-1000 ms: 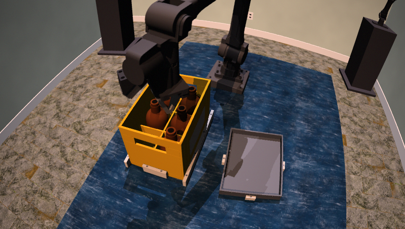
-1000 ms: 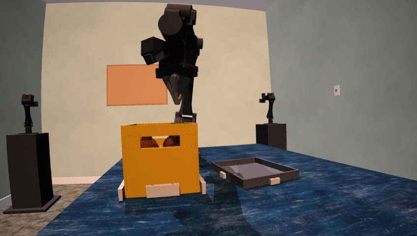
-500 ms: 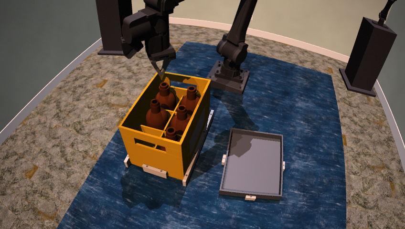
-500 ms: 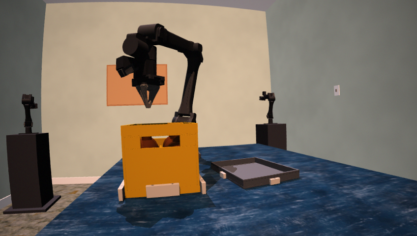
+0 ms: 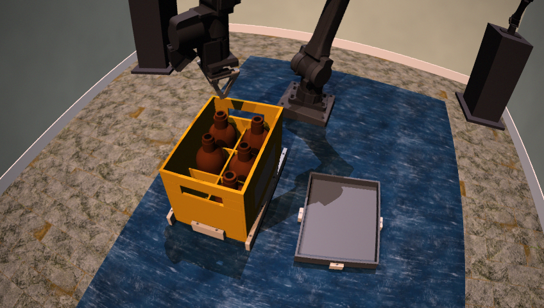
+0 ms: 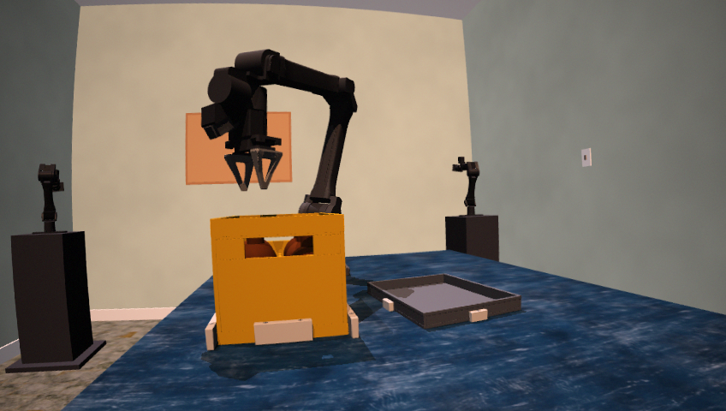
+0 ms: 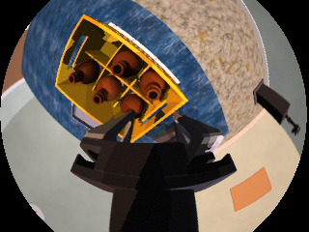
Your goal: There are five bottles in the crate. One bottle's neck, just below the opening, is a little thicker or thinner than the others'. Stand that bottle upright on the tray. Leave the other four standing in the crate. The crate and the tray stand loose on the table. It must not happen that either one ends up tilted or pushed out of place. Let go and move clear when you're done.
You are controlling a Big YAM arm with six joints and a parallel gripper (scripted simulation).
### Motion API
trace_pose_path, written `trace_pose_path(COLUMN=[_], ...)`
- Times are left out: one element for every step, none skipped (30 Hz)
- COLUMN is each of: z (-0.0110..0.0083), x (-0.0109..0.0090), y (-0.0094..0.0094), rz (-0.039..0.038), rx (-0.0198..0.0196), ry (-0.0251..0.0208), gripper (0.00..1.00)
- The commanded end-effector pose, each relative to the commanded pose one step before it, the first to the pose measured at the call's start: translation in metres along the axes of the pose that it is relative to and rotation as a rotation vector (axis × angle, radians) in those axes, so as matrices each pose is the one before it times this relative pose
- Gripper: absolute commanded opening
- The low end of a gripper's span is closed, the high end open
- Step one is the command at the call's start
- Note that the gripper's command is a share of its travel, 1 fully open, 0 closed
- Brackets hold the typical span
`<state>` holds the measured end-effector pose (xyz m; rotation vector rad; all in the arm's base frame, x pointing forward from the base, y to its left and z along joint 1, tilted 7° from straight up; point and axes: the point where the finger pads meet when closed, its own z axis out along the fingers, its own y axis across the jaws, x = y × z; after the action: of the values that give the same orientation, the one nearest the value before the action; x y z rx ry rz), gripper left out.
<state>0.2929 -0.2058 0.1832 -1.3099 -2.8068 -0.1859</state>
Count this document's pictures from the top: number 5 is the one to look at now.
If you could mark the orange divided crate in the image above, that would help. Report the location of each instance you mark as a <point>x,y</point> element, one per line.
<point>193,199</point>

